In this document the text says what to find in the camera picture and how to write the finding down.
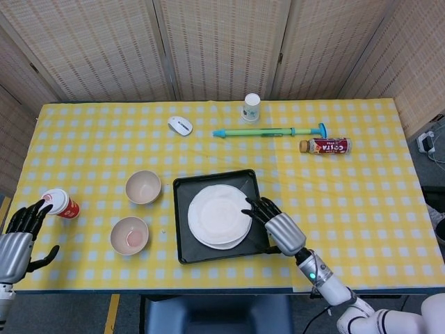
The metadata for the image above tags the red paper cup white lid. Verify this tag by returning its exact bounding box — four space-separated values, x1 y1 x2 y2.
40 188 81 219

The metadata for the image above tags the white paper cup blue flower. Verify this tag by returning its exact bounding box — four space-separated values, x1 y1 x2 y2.
241 93 261 125

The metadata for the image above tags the woven folding screen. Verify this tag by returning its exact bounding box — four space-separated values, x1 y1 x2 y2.
0 0 445 198

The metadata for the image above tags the white paper plate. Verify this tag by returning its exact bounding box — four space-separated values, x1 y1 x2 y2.
187 184 253 246

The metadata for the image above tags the black square plastic tray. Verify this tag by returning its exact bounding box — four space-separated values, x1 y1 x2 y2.
172 168 279 265

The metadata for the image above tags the plain beige bowl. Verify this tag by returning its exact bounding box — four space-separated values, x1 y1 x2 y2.
125 170 163 205

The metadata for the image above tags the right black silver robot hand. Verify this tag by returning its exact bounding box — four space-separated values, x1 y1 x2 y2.
241 196 307 257

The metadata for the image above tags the beige bowl with pink stain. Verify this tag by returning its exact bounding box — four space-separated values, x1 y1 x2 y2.
110 216 150 257

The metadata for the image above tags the Costa coffee bottle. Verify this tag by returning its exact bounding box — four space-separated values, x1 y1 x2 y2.
299 136 352 156

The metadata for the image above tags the green blue hand pump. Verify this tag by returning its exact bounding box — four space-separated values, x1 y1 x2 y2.
212 122 327 139

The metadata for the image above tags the white power adapter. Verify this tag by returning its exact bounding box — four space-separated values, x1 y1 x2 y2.
416 131 437 154

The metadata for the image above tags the yellow white checkered tablecloth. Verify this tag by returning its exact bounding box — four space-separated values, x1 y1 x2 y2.
12 100 439 292

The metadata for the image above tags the white computer mouse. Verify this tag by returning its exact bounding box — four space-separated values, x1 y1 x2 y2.
167 116 193 137

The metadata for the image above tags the white paper plate cracked rim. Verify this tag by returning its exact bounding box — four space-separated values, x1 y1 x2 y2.
191 229 250 251

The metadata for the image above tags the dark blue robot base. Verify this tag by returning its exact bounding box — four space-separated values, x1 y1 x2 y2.
144 295 295 334

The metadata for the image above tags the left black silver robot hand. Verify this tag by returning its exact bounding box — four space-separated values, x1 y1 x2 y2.
0 201 60 283

